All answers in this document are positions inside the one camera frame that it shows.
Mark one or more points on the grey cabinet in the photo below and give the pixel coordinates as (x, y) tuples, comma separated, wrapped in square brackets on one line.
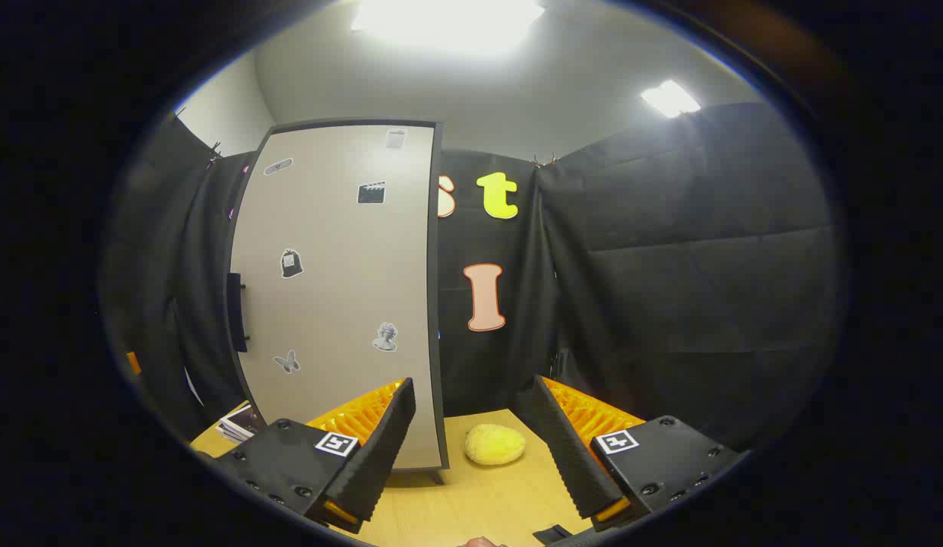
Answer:
[(435, 304)]

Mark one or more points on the metal backdrop clip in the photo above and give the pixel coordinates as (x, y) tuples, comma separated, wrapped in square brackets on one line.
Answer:
[(214, 152), (545, 161)]

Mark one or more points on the white book with dark cover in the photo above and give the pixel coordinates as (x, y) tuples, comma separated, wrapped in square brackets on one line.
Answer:
[(245, 419)]

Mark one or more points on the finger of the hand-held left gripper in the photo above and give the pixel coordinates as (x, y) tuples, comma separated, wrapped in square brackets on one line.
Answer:
[(134, 363)]

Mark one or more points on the ceiling light panel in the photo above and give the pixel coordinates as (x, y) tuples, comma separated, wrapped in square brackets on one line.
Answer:
[(448, 23), (670, 99)]

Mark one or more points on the black backdrop cloth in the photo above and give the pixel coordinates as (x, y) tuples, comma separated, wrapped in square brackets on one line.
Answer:
[(669, 289)]

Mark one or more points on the yellow round sponge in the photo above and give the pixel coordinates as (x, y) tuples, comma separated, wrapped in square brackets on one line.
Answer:
[(494, 444)]

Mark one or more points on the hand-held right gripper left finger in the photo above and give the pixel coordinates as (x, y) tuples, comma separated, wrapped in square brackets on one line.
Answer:
[(380, 448)]

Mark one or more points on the blue book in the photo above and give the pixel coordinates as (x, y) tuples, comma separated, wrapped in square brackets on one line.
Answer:
[(234, 430)]

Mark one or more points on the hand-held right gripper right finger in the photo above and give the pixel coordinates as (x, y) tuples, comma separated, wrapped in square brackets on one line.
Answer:
[(566, 448)]

